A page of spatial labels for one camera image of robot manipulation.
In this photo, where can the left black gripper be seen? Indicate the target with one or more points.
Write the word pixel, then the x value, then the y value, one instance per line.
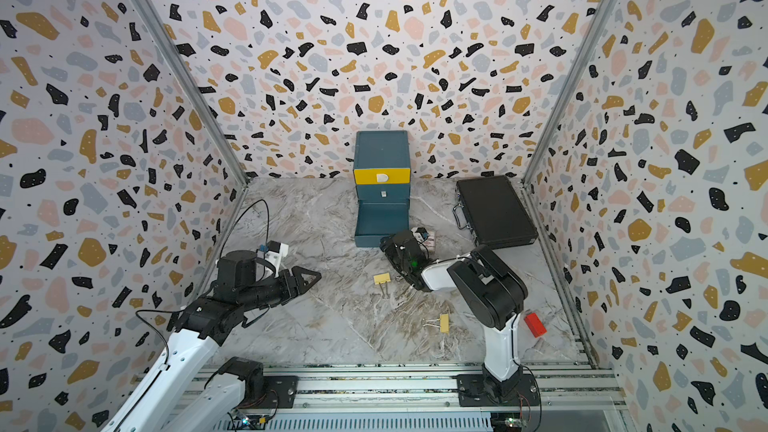
pixel 298 287

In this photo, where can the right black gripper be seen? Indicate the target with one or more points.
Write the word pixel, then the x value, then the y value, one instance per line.
pixel 389 245

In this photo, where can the yellow binder clip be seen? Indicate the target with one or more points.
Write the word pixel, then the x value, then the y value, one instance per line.
pixel 444 323
pixel 381 279

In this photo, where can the teal bottom drawer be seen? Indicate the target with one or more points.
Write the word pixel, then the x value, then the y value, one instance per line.
pixel 376 221

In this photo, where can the teal drawer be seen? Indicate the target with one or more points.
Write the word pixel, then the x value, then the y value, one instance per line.
pixel 376 221
pixel 384 193

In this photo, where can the yellow top drawer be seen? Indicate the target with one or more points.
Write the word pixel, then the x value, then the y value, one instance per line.
pixel 382 176

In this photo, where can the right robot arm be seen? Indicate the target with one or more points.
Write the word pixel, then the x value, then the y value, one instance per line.
pixel 494 293

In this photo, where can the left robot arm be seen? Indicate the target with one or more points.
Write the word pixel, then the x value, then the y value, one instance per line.
pixel 238 392

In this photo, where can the teal drawer cabinet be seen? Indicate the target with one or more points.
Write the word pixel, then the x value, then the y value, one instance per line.
pixel 382 149

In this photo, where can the small circuit board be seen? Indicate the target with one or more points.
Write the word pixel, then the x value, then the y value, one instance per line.
pixel 245 422

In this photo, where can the red block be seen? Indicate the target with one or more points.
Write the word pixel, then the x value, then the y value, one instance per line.
pixel 535 325

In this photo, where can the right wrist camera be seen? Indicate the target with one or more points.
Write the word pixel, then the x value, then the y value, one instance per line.
pixel 425 237

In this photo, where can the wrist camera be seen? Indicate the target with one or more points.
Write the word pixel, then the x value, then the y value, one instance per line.
pixel 273 253
pixel 425 237

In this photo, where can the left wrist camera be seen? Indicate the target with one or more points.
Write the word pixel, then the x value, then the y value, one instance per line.
pixel 273 253

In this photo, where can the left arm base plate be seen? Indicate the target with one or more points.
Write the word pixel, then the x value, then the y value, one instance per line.
pixel 270 392

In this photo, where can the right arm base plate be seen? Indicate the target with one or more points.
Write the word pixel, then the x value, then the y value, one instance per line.
pixel 479 390

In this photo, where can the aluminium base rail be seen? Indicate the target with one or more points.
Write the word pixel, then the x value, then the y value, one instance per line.
pixel 420 397

